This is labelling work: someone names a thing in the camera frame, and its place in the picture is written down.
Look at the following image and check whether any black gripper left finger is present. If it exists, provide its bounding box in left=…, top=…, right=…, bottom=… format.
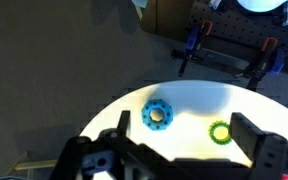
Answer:
left=116, top=110, right=132, bottom=138

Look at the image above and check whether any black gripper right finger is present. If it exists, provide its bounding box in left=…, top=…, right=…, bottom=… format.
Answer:
left=229, top=112, right=267, bottom=162

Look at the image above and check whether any blue and orange bar clamp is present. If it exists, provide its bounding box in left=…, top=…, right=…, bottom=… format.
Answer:
left=235, top=36, right=287, bottom=92
left=178, top=19, right=215, bottom=78

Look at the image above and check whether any black perforated base board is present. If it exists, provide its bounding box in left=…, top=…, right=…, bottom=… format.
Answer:
left=186, top=0, right=288, bottom=78

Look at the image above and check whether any cardboard box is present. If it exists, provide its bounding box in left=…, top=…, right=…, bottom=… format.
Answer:
left=139, top=0, right=196, bottom=35

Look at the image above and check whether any green toy ring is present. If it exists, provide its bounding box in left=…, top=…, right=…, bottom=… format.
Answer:
left=208, top=120, right=233, bottom=146

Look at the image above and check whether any blue ring with dark dots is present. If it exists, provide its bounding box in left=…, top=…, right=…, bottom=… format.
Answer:
left=141, top=98, right=174, bottom=132

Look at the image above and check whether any wooden frame leg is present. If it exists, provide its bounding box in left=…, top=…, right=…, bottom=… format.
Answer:
left=5, top=150, right=59, bottom=177

